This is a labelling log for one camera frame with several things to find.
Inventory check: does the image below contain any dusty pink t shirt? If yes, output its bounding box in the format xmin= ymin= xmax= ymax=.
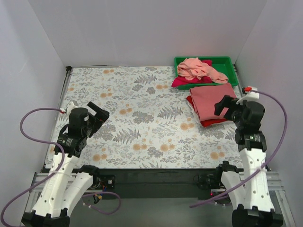
xmin=190 ymin=83 xmax=236 ymax=121

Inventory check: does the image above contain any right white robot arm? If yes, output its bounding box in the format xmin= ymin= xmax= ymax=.
xmin=214 ymin=95 xmax=284 ymax=227

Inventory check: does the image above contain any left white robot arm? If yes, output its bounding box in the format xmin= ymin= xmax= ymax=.
xmin=21 ymin=101 xmax=109 ymax=227

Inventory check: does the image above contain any folded red t shirt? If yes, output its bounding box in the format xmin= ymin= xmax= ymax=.
xmin=186 ymin=96 xmax=228 ymax=127

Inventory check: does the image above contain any folded white t shirt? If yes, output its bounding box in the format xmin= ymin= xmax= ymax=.
xmin=188 ymin=103 xmax=201 ymax=124

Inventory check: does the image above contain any green plastic bin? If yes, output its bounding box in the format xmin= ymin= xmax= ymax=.
xmin=177 ymin=56 xmax=238 ymax=90

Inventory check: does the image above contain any floral patterned table mat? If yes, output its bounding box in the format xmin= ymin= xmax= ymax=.
xmin=45 ymin=66 xmax=264 ymax=169

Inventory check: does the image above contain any peach t shirt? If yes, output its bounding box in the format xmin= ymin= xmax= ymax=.
xmin=177 ymin=57 xmax=229 ymax=84

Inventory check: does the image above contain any magenta t shirt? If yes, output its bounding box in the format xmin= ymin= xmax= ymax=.
xmin=171 ymin=60 xmax=212 ymax=87

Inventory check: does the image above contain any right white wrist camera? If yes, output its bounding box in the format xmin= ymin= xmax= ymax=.
xmin=237 ymin=86 xmax=259 ymax=105

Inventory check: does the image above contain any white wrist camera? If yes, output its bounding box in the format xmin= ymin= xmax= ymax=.
xmin=237 ymin=86 xmax=259 ymax=105
xmin=60 ymin=100 xmax=79 ymax=115

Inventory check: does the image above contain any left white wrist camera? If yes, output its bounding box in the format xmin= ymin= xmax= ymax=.
xmin=60 ymin=100 xmax=79 ymax=115

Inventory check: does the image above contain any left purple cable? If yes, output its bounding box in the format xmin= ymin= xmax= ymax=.
xmin=0 ymin=108 xmax=121 ymax=227

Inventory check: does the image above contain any aluminium frame rail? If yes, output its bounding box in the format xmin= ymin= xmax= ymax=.
xmin=25 ymin=167 xmax=295 ymax=227

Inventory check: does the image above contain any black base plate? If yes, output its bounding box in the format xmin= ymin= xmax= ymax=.
xmin=96 ymin=168 xmax=223 ymax=200

